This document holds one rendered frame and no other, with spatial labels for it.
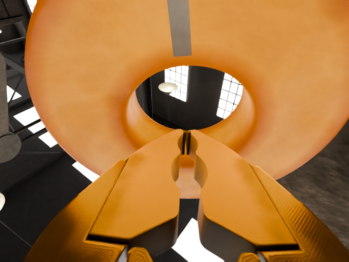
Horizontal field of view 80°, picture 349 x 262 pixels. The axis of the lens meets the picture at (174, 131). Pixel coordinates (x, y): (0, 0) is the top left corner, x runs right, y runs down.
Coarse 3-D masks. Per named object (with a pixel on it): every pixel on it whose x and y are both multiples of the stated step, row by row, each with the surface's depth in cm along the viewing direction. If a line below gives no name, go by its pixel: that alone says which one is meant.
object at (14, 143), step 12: (0, 60) 193; (0, 72) 196; (0, 84) 199; (0, 96) 202; (0, 108) 205; (0, 120) 208; (0, 132) 211; (0, 144) 219; (12, 144) 231; (0, 156) 223; (12, 156) 235
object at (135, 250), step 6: (132, 252) 6; (138, 252) 6; (144, 252) 6; (132, 258) 6; (138, 258) 6; (144, 258) 6; (150, 258) 6; (240, 258) 6; (246, 258) 6; (252, 258) 6; (258, 258) 6
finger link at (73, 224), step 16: (112, 176) 9; (80, 192) 8; (96, 192) 8; (64, 208) 7; (80, 208) 7; (96, 208) 7; (64, 224) 7; (80, 224) 7; (48, 240) 6; (64, 240) 6; (80, 240) 6; (96, 240) 6; (32, 256) 6; (48, 256) 6; (64, 256) 6; (80, 256) 6; (96, 256) 6; (112, 256) 6
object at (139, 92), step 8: (16, 0) 626; (24, 8) 650; (24, 16) 658; (24, 24) 667; (24, 32) 677; (8, 56) 966; (8, 64) 992; (16, 64) 921; (24, 72) 909; (136, 88) 476; (144, 88) 492; (136, 96) 492; (144, 96) 505; (144, 104) 519; (152, 112) 539
